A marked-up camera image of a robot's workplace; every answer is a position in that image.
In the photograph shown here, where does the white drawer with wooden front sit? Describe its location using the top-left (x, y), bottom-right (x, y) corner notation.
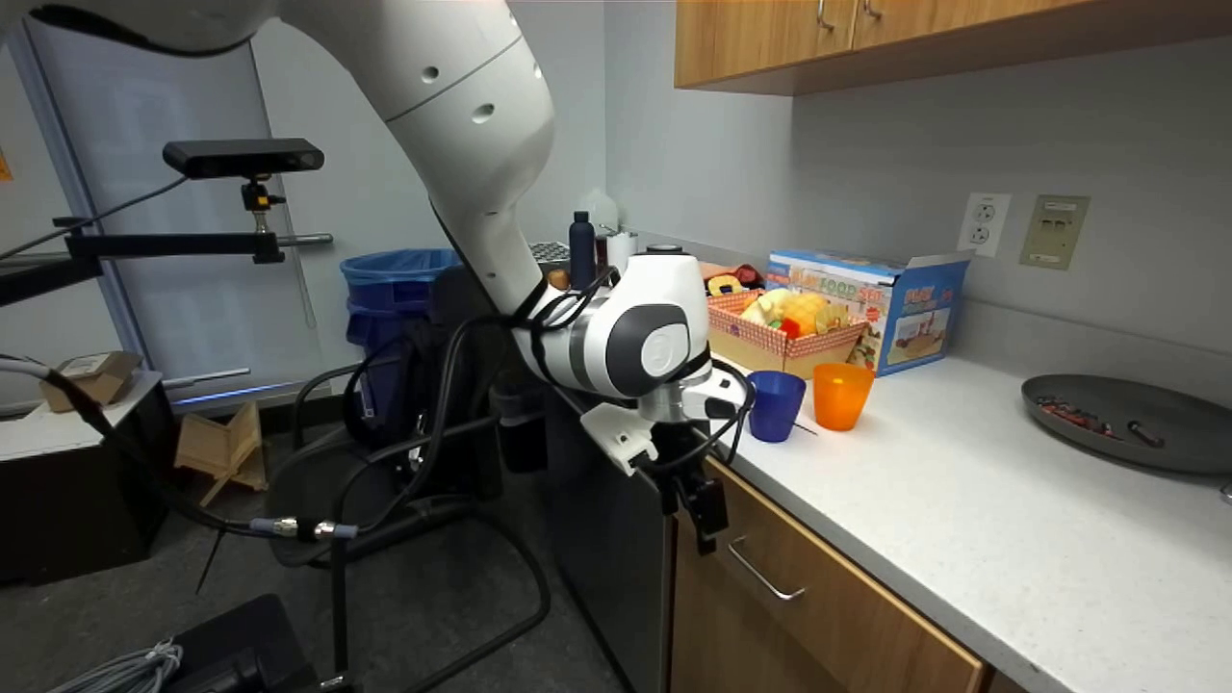
top-left (667, 460), bottom-right (991, 693)

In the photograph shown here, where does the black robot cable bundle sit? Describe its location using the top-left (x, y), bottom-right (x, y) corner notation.
top-left (42, 274), bottom-right (760, 693)

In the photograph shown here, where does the black undercounter panel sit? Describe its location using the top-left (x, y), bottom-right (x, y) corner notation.
top-left (546, 380), bottom-right (678, 693)

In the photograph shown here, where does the blue trash bin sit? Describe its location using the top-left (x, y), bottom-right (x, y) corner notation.
top-left (339, 247), bottom-right (466, 358)

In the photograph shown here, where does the yellow plush toy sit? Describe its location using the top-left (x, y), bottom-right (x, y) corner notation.
top-left (739, 286), bottom-right (855, 343)

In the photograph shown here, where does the orange plastic cup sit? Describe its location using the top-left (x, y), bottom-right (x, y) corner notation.
top-left (808, 358), bottom-right (878, 437)

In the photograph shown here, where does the toy food pile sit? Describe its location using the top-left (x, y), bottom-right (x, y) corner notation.
top-left (703, 262), bottom-right (769, 302)

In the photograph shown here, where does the metal drawer handle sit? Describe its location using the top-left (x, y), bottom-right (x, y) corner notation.
top-left (726, 537), bottom-right (814, 608)

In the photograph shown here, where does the dark round pan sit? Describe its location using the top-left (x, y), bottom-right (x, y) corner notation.
top-left (1021, 371), bottom-right (1232, 487)

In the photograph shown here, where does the blue plastic cup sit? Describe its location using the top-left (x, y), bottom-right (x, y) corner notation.
top-left (748, 371), bottom-right (808, 447)

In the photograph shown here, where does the black side table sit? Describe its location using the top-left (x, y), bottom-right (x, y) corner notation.
top-left (0, 371), bottom-right (187, 589)

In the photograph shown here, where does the black bar camera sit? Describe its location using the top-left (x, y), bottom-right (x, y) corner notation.
top-left (162, 136), bottom-right (327, 182)

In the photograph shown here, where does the beige wall switch plate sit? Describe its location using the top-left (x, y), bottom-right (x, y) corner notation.
top-left (1021, 193), bottom-right (1095, 274)

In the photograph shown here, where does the small cardboard box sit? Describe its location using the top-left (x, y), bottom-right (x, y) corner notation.
top-left (38, 348), bottom-right (141, 417)

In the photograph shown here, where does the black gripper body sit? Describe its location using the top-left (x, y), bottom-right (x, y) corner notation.
top-left (646, 419), bottom-right (726, 510)

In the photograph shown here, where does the black camera stand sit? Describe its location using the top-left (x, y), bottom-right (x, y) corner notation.
top-left (0, 172), bottom-right (339, 311)

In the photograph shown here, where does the white wall outlet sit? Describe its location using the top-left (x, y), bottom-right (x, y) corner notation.
top-left (957, 190), bottom-right (1017, 262)

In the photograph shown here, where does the black case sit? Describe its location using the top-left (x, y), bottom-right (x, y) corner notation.
top-left (167, 593), bottom-right (321, 693)

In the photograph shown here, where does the folded cardboard piece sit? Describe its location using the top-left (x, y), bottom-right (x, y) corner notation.
top-left (171, 395), bottom-right (274, 519)

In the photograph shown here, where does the dark blue bottle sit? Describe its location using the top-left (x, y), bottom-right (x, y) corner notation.
top-left (565, 207), bottom-right (603, 293)

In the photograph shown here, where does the wooden wall cabinet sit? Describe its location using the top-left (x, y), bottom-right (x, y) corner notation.
top-left (676, 0), bottom-right (1232, 98)

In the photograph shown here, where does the light wooden toy crate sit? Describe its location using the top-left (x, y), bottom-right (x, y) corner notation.
top-left (703, 288), bottom-right (871, 380)

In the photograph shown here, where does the black metal frame chair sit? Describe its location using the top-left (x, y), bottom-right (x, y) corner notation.
top-left (264, 361), bottom-right (554, 693)

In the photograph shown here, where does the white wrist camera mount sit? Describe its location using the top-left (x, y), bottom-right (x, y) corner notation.
top-left (579, 402), bottom-right (676, 483)

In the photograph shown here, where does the colourful printed cardboard box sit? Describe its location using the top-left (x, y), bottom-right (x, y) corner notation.
top-left (768, 247), bottom-right (973, 377)

